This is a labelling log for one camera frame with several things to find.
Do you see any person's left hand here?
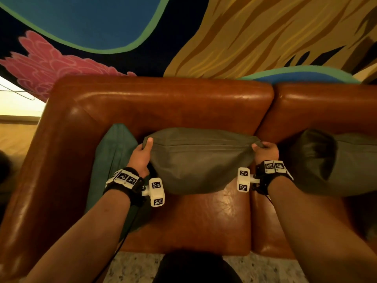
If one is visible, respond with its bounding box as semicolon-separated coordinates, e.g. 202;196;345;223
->
126;137;154;178

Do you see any person's right hand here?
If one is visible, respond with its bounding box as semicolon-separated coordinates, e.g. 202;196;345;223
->
251;141;280;165

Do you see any olive green cushion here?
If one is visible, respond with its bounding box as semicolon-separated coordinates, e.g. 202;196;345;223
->
142;127;265;195

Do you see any person's left forearm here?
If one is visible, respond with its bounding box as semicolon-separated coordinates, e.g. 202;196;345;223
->
21;189;131;283

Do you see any person's right forearm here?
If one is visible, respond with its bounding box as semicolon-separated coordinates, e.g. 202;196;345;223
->
267;175;377;283

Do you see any teal green cushion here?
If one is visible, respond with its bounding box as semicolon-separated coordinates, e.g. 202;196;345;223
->
85;124;151;242

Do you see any brown leather sofa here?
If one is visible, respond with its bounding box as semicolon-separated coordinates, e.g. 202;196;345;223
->
0;75;377;282

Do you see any dark olive cushion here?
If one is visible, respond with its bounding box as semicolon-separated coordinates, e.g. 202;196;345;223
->
287;129;377;198

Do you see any person's dark clothing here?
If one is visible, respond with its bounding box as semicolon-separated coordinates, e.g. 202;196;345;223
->
152;250;243;283

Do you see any right wrist camera with markers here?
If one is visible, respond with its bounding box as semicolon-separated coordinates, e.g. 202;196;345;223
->
237;160;294;196

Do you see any wrist camera with markers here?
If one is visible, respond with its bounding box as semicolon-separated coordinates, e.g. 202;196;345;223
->
237;160;294;196
103;167;166;208

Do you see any left wrist camera with markers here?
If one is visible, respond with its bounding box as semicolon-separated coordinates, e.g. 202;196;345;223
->
103;167;166;208

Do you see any black cable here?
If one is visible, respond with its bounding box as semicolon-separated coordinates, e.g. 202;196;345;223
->
91;203;140;283

